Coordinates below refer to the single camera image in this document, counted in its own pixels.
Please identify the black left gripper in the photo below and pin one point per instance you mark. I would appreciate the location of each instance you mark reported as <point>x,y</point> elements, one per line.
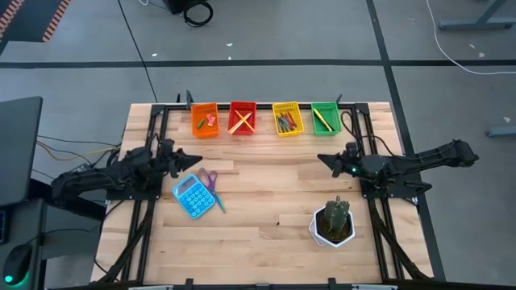
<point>169,163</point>

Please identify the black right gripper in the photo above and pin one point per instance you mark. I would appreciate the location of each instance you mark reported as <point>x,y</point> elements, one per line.
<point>360,165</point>

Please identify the black pen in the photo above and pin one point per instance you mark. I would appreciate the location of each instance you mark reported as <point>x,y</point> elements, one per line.
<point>327,121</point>

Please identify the yellow pencil orange eraser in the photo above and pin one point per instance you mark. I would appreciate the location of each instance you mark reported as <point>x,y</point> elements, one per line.
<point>235,129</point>

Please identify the red crayon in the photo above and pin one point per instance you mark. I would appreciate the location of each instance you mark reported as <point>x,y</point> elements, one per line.
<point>292,119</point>

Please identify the green crayon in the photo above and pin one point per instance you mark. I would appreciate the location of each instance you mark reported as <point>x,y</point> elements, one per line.
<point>287,123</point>

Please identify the white pencil yellow eraser cap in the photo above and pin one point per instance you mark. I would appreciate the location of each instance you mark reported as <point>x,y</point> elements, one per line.
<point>244,121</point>

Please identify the orange pencil pink eraser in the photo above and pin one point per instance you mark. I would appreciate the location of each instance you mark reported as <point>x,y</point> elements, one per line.
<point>246,122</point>

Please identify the red plastic bin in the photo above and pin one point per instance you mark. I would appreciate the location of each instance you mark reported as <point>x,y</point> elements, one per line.
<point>241,106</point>

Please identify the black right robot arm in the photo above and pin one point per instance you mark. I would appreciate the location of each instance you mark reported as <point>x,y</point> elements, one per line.
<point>423,159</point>

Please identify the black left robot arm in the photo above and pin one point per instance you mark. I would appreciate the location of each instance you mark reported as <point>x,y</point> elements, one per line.
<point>121,173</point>

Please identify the orange plastic bin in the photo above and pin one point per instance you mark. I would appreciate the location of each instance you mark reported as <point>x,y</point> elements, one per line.
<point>205,131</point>

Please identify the blue calculator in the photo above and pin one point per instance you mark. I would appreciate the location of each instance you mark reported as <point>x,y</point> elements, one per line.
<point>194,196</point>

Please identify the green plastic bin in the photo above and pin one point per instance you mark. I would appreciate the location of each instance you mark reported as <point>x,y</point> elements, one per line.
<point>332,110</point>

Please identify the green cactus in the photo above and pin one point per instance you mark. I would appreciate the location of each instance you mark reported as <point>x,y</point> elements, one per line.
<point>336,213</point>

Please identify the yellow plastic bin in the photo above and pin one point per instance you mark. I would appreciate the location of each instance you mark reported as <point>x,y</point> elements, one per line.
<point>286,106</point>

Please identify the black power adapter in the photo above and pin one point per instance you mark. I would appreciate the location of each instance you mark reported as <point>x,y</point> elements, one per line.
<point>82,168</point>

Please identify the dark desk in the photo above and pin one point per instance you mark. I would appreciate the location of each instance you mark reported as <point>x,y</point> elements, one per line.
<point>52,225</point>

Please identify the dark grey flat panel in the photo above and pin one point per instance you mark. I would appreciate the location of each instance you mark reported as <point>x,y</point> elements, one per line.
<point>18,153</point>

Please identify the grey desk foot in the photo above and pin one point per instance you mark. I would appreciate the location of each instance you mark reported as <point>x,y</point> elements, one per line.
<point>502,131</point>

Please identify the black computer mouse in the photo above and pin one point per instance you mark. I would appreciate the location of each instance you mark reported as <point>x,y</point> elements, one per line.
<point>17,263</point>

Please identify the grey desk leg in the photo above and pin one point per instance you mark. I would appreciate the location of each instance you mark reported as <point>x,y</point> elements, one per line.
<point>475,23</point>

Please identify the orange striped black mat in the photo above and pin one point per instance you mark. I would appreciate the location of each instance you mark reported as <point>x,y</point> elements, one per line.
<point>28,18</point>

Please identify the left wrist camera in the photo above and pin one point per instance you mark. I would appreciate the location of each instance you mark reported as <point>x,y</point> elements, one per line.
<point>167,146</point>

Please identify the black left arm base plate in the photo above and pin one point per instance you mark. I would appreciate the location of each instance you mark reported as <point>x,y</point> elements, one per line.
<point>151,193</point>

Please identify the black aluminium table frame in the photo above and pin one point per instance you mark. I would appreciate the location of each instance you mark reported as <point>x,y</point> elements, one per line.
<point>223,106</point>

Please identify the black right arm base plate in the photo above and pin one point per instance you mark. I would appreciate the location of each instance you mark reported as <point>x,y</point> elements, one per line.
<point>411,188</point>

